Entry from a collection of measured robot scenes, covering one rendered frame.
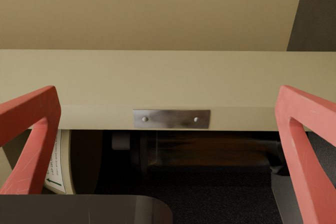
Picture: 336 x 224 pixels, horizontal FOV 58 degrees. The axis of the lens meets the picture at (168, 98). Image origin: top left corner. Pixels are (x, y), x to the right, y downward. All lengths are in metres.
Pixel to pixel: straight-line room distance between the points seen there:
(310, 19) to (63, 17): 0.51
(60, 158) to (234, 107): 0.21
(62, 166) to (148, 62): 0.16
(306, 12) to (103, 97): 0.47
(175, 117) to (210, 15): 0.44
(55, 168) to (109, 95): 0.14
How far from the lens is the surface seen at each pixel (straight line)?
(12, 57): 0.39
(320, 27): 0.60
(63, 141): 0.38
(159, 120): 0.28
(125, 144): 0.45
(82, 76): 0.33
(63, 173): 0.39
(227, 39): 0.73
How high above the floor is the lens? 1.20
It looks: level
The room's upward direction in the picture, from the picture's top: 90 degrees counter-clockwise
